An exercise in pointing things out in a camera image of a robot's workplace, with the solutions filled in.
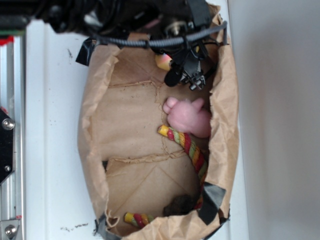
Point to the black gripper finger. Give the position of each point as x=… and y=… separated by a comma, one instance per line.
x=196, y=80
x=172, y=78

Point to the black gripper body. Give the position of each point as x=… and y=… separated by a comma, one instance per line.
x=179, y=31

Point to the yellow green sponge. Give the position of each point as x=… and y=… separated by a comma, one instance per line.
x=163, y=61

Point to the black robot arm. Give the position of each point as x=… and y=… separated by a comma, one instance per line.
x=124, y=23

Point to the pink plush toy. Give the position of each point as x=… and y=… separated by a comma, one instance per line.
x=188, y=116

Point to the brown paper bag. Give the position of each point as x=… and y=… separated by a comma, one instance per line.
x=130, y=167

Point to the dark fuzzy ball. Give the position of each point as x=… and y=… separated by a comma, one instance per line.
x=180, y=205

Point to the multicolour rope toy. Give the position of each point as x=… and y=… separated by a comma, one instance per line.
x=198, y=161

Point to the black metal bracket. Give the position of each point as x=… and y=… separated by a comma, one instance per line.
x=7, y=141

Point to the aluminium frame rail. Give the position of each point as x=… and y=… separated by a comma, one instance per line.
x=12, y=98

